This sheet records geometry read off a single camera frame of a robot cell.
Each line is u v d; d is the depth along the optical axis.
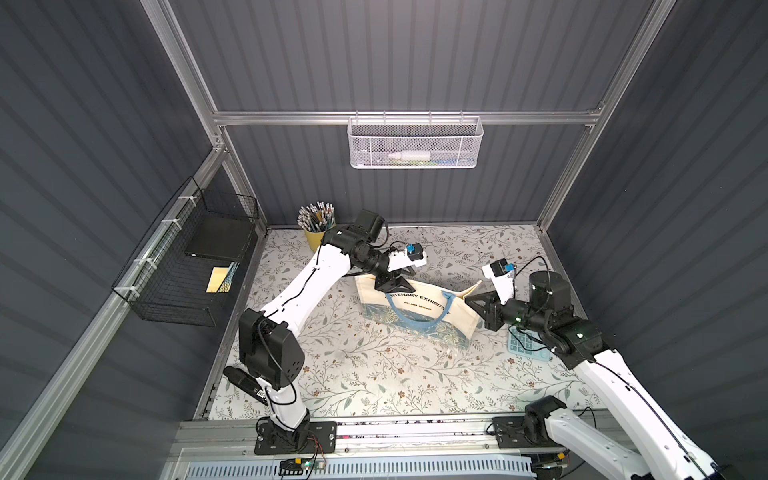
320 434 0.74
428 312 0.82
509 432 0.73
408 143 1.12
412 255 0.64
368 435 0.75
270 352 0.44
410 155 0.89
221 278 0.64
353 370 0.85
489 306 0.61
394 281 0.68
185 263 0.74
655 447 0.40
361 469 0.77
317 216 1.02
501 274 0.61
